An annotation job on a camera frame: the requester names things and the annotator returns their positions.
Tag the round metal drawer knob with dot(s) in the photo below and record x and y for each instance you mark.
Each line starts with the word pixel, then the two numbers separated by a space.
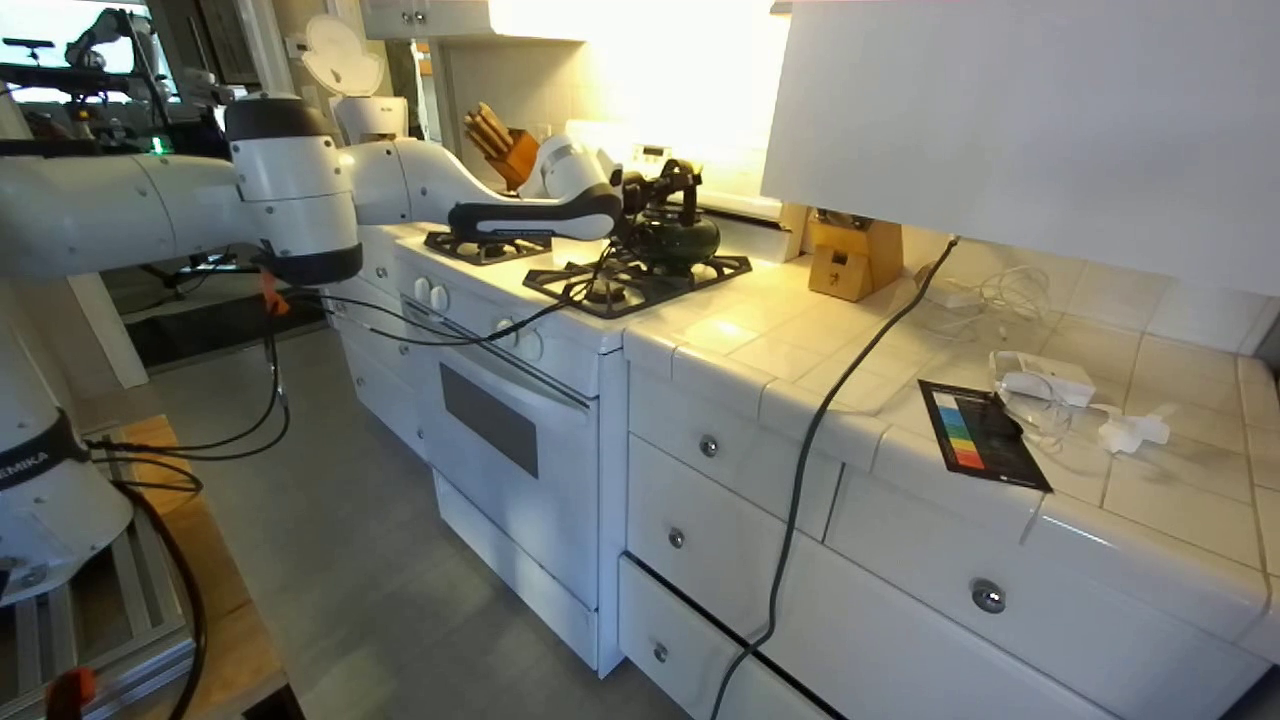
pixel 677 539
pixel 657 653
pixel 990 594
pixel 709 446

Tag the aluminium slotted base frame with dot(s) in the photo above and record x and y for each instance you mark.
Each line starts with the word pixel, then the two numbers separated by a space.
pixel 120 615

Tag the white drawer cabinet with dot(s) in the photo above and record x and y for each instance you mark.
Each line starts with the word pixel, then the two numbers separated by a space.
pixel 904 625

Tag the white gas stove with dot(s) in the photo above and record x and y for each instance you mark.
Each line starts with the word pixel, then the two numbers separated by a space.
pixel 507 452

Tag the white upper cabinet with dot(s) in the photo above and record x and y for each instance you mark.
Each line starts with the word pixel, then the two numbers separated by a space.
pixel 1013 122

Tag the crumpled clear plastic bag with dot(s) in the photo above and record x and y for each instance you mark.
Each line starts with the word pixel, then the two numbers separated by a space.
pixel 1053 395

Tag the red round button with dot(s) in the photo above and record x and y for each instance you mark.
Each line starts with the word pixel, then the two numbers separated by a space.
pixel 71 694

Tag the black cast iron stove grate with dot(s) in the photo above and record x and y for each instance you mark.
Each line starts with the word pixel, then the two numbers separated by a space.
pixel 584 291
pixel 482 248

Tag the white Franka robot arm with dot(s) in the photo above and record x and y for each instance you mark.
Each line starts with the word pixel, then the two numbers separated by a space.
pixel 163 215

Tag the white stove knob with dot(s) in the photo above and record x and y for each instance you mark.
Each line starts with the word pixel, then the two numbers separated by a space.
pixel 438 296
pixel 420 291
pixel 529 344
pixel 507 329

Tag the black colour checker card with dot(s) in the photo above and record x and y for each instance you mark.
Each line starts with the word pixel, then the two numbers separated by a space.
pixel 983 435

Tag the white narrow base cabinet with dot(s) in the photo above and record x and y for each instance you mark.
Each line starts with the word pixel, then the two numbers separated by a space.
pixel 383 372

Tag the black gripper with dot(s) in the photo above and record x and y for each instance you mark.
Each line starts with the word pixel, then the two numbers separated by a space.
pixel 641 198

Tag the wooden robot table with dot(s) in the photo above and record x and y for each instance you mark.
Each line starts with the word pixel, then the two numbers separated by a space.
pixel 225 603

